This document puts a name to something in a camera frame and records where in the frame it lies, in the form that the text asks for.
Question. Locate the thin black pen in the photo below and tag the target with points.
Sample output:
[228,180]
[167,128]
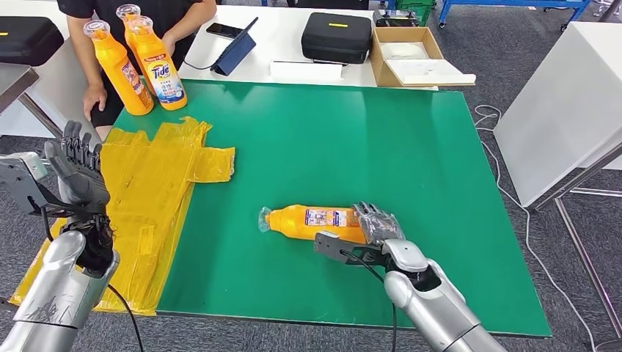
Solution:
[311,62]

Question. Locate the white round foam insert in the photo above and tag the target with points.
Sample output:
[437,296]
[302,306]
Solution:
[404,51]

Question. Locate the black right wrist camera bracket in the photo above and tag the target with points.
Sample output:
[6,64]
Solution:
[355,255]

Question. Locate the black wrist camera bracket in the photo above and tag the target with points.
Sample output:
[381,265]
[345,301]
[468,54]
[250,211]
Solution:
[355,255]
[39,204]

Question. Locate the white table metal legs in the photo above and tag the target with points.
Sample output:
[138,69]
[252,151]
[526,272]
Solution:
[559,107]

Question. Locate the cardboard box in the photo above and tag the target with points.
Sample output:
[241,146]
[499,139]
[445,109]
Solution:
[380,68]

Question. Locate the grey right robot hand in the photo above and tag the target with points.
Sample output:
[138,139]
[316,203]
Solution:
[379,226]

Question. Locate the blue tablet case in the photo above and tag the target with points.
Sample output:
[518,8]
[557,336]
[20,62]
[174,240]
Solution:
[236,53]

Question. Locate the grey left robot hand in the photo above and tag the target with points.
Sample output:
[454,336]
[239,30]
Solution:
[80,175]

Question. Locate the black zip case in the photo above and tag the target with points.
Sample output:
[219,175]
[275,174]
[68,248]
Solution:
[24,41]

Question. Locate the orange detergent bottle clear cap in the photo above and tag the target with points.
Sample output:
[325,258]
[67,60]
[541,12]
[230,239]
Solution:
[160,73]
[116,73]
[291,223]
[127,29]

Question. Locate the yellow plastic sheet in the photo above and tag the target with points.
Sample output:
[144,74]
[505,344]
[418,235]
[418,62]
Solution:
[146,194]

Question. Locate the black device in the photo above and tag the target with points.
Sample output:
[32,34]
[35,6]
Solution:
[396,17]

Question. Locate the person's right forearm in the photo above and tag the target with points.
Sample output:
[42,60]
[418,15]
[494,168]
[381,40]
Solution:
[82,53]

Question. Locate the green plastic crate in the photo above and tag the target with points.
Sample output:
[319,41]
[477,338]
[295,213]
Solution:
[414,6]

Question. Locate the black left wrist camera bracket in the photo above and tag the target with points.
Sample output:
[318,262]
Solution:
[39,204]

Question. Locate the black case yellow label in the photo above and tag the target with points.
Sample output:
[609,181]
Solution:
[336,40]

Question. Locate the white side table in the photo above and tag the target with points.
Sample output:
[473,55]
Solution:
[58,92]

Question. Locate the white foam sheet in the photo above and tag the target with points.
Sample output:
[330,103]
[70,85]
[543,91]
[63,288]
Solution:
[431,73]

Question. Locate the person's left hand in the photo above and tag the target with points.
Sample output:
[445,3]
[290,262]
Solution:
[170,44]

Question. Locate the grey table metal leg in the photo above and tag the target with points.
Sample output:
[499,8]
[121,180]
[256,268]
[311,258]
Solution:
[14,80]

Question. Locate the black smartphone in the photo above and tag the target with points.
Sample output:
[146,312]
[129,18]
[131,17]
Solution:
[224,30]

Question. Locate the person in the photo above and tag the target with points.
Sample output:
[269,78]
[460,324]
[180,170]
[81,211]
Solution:
[155,12]

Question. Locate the blue metal rack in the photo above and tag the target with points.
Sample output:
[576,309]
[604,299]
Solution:
[515,3]

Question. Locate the person's right hand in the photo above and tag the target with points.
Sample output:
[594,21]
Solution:
[94,99]

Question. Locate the person's left forearm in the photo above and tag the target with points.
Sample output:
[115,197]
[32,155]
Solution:
[194,22]

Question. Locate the white paper sheet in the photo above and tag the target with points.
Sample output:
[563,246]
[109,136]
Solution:
[306,71]

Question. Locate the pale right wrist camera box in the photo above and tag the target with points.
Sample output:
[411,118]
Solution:
[326,238]

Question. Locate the white desk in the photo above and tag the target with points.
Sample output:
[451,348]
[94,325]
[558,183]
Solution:
[286,44]

